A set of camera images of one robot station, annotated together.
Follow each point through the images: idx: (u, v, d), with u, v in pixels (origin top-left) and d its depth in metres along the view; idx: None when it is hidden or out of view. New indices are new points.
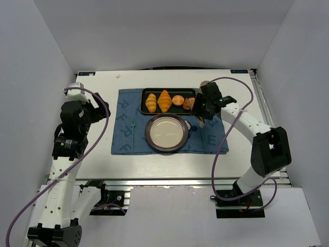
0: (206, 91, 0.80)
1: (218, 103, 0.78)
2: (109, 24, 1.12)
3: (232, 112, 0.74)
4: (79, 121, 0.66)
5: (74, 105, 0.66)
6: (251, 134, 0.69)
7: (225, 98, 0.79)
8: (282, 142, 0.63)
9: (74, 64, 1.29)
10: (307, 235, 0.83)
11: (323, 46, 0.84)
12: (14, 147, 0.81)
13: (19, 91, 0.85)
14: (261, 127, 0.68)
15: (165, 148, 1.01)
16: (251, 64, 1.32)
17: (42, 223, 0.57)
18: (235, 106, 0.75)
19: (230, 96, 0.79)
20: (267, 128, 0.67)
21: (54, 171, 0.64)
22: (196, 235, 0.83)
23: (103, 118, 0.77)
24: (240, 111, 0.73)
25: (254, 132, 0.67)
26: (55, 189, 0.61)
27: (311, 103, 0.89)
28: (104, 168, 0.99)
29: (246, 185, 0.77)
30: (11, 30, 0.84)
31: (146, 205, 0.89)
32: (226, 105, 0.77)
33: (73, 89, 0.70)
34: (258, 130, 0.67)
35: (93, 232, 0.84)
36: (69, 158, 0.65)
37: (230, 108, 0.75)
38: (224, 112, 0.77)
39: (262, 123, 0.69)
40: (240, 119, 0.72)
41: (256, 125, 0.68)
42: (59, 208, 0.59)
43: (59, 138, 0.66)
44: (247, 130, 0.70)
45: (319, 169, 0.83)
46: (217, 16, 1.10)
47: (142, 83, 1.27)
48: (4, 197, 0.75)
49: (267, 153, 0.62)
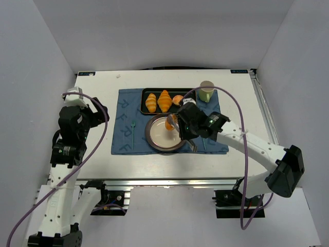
0: (186, 117, 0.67)
1: (209, 126, 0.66)
2: (109, 24, 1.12)
3: (233, 137, 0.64)
4: (77, 127, 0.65)
5: (72, 111, 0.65)
6: (267, 161, 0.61)
7: (215, 117, 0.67)
8: (298, 158, 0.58)
9: (74, 64, 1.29)
10: (307, 235, 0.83)
11: (323, 46, 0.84)
12: (14, 147, 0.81)
13: (18, 91, 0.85)
14: (276, 151, 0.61)
15: (165, 148, 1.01)
16: (251, 64, 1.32)
17: (42, 232, 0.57)
18: (234, 128, 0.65)
19: (218, 113, 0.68)
20: (281, 151, 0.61)
21: (53, 178, 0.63)
22: (196, 235, 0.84)
23: (102, 123, 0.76)
24: (243, 135, 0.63)
25: (272, 159, 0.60)
26: (54, 197, 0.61)
27: (311, 103, 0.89)
28: (104, 168, 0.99)
29: (252, 192, 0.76)
30: (11, 31, 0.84)
31: (146, 205, 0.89)
32: (222, 128, 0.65)
33: (71, 94, 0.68)
34: (275, 156, 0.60)
35: (94, 232, 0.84)
36: (68, 166, 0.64)
37: (229, 133, 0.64)
38: (221, 137, 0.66)
39: (273, 144, 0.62)
40: (250, 144, 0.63)
41: (269, 150, 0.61)
42: (59, 216, 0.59)
43: (57, 144, 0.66)
44: (260, 157, 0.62)
45: (319, 169, 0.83)
46: (217, 16, 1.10)
47: (142, 83, 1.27)
48: (5, 198, 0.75)
49: (290, 178, 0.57)
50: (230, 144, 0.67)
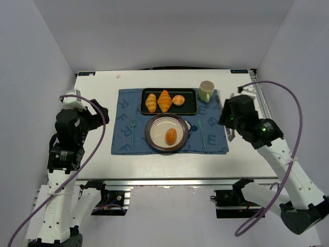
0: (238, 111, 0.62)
1: (257, 131, 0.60)
2: (109, 25, 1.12)
3: (278, 157, 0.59)
4: (74, 130, 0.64)
5: (69, 114, 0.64)
6: (298, 199, 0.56)
7: (268, 125, 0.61)
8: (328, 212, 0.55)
9: (74, 64, 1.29)
10: (307, 235, 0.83)
11: (323, 46, 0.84)
12: (13, 147, 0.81)
13: (18, 91, 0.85)
14: (314, 194, 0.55)
15: (166, 148, 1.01)
16: (251, 64, 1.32)
17: (41, 238, 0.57)
18: (284, 148, 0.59)
19: (274, 124, 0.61)
20: (318, 196, 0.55)
21: (51, 184, 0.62)
22: (196, 235, 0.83)
23: (102, 125, 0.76)
24: (291, 162, 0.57)
25: (306, 201, 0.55)
26: (52, 203, 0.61)
27: (311, 103, 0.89)
28: (104, 168, 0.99)
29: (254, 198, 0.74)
30: (11, 31, 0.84)
31: (146, 205, 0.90)
32: (271, 143, 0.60)
33: (69, 97, 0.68)
34: (311, 199, 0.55)
35: (94, 232, 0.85)
36: (65, 171, 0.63)
37: (277, 151, 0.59)
38: (266, 151, 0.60)
39: (313, 185, 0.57)
40: (291, 174, 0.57)
41: (308, 190, 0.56)
42: (58, 223, 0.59)
43: (54, 148, 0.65)
44: (293, 191, 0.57)
45: (318, 170, 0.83)
46: (217, 16, 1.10)
47: (142, 83, 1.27)
48: (5, 198, 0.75)
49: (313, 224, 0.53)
50: (271, 162, 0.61)
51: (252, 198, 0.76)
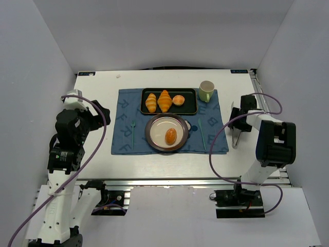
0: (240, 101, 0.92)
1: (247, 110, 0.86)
2: (109, 24, 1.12)
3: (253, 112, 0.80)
4: (75, 130, 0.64)
5: (70, 114, 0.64)
6: None
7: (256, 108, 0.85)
8: (290, 136, 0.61)
9: (74, 64, 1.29)
10: (307, 235, 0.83)
11: (323, 46, 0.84)
12: (14, 146, 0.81)
13: (18, 91, 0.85)
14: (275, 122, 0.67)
15: (165, 148, 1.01)
16: (251, 64, 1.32)
17: (41, 238, 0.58)
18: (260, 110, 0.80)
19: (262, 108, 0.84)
20: (278, 121, 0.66)
21: (51, 184, 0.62)
22: (196, 236, 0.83)
23: (102, 126, 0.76)
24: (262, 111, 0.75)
25: None
26: (52, 204, 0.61)
27: (311, 103, 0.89)
28: (104, 169, 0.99)
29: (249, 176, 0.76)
30: (11, 31, 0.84)
31: (146, 205, 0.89)
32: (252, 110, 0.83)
33: (70, 97, 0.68)
34: None
35: (94, 232, 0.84)
36: (65, 172, 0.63)
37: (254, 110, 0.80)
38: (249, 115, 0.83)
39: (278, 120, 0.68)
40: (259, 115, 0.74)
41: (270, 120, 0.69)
42: (58, 223, 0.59)
43: (54, 149, 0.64)
44: None
45: (318, 170, 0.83)
46: (217, 16, 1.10)
47: (142, 83, 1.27)
48: (5, 198, 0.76)
49: (271, 138, 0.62)
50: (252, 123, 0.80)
51: (247, 179, 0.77)
